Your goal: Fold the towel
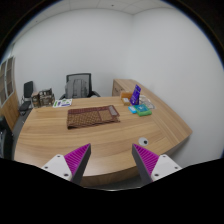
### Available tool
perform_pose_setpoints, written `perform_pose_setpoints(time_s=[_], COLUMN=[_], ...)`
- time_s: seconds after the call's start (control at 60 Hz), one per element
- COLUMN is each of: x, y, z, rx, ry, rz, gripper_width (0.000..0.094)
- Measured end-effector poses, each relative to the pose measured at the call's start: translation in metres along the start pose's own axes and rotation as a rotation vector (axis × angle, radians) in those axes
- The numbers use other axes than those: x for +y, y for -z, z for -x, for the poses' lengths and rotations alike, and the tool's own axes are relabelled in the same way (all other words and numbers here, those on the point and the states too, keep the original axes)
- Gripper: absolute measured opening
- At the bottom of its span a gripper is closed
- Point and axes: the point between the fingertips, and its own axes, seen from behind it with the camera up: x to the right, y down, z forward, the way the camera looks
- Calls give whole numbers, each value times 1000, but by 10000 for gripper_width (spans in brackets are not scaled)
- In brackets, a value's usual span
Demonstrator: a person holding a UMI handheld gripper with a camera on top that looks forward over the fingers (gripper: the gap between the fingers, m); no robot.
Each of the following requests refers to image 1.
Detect wooden cabinet with glass doors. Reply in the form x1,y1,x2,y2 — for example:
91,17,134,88
0,55,20,131

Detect white printed paper sheet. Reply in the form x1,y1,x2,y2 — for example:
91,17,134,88
52,98,73,109

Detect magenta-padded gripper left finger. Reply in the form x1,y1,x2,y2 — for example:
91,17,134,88
41,143,92,186

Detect black mesh office chair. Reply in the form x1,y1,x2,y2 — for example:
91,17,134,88
59,72,101,100

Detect orange box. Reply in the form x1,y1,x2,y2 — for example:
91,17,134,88
120,91,134,100

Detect green packet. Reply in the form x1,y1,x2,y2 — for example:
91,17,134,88
133,104,153,117

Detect large dark cardboard box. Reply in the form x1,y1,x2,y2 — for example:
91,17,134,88
39,94,56,107

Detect black leather armchair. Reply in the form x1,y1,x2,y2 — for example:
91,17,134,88
0,114,14,159

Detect small dark cardboard box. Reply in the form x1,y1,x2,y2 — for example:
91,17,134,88
30,92,41,109

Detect small black chair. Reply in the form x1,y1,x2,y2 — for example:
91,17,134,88
18,80,34,116

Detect flat dark cardboard box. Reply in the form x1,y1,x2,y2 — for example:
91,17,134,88
38,88,54,98

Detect purple package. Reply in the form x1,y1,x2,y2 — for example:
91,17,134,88
129,84,142,106

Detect small tan box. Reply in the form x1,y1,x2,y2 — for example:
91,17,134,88
121,97,132,107

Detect wooden side drawer unit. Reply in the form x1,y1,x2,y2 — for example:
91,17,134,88
111,78,139,98

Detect round desk cable grommet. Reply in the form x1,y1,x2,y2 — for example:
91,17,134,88
138,136,149,147

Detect clear plastic bag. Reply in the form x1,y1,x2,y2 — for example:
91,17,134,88
139,94,156,110

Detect grey backpack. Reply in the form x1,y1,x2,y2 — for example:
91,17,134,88
64,78,88,99

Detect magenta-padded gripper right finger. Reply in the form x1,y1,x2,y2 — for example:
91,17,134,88
131,143,183,184

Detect brown patterned towel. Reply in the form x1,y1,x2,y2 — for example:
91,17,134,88
66,104,121,130

